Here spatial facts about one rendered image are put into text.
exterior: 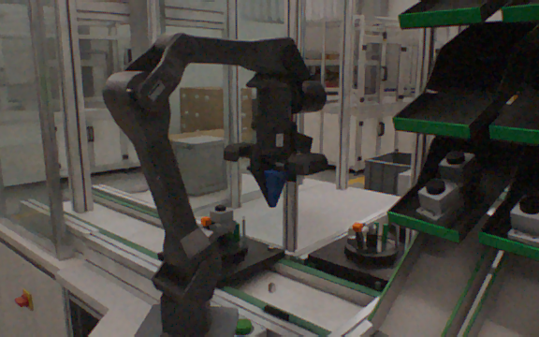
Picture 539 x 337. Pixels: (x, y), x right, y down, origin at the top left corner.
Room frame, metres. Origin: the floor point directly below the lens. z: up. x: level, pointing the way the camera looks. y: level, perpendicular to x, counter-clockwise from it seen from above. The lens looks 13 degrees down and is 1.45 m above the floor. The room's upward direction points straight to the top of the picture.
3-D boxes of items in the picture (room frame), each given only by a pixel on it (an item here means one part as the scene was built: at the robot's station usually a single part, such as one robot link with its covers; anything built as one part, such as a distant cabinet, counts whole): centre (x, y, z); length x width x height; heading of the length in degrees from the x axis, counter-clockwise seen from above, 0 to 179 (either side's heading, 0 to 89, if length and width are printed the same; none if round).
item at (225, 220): (1.14, 0.12, 1.06); 0.08 x 0.04 x 0.07; 139
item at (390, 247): (1.12, -0.27, 1.01); 0.24 x 0.24 x 0.13; 49
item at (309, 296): (1.15, 0.11, 0.91); 0.84 x 0.28 x 0.10; 49
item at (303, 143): (0.79, -0.04, 1.32); 0.07 x 0.07 x 0.06; 51
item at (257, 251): (1.13, 0.13, 0.96); 0.24 x 0.24 x 0.02; 49
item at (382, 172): (2.88, -0.99, 0.73); 0.62 x 0.42 x 0.23; 49
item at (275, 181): (0.74, -0.02, 1.25); 0.06 x 0.04 x 0.07; 138
